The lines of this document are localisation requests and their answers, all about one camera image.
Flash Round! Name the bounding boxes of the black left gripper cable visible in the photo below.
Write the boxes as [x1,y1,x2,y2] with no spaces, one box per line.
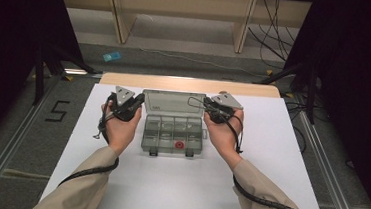
[57,89,126,192]

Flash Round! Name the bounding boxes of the red round disc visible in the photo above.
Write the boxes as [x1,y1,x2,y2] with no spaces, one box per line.
[174,139,187,151]

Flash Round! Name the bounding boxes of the bundle of black cables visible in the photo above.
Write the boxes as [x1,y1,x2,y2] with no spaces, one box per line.
[245,0,300,71]

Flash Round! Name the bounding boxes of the black stand legs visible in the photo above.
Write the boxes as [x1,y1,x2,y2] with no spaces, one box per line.
[31,41,106,111]
[251,58,321,126]

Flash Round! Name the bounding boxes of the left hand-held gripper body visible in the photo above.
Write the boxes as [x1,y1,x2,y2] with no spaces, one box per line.
[106,84,140,124]

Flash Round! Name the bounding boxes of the black curtain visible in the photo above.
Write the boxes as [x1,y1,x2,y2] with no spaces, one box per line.
[272,0,371,209]
[0,0,92,164]

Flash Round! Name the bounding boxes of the blue card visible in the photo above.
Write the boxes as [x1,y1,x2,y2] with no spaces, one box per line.
[102,50,123,64]

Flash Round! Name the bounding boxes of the white table sheet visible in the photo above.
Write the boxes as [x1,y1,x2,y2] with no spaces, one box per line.
[39,79,338,209]

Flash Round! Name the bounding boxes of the metal floor rail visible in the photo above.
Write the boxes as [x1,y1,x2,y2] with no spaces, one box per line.
[0,69,64,209]
[290,109,371,209]

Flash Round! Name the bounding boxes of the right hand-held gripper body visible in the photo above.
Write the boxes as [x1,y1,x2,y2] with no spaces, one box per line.
[208,89,246,127]

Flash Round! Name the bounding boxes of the grey transparent compartment box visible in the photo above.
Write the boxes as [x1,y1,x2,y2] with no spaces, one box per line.
[137,88,209,161]

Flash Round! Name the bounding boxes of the person's right hand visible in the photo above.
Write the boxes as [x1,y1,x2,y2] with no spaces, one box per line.
[199,105,247,173]

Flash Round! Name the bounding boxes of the wooden desk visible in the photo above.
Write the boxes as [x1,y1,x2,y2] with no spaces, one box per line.
[52,0,313,60]

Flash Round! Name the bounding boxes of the person's left hand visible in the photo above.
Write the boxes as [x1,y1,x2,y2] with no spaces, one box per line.
[97,98,144,159]

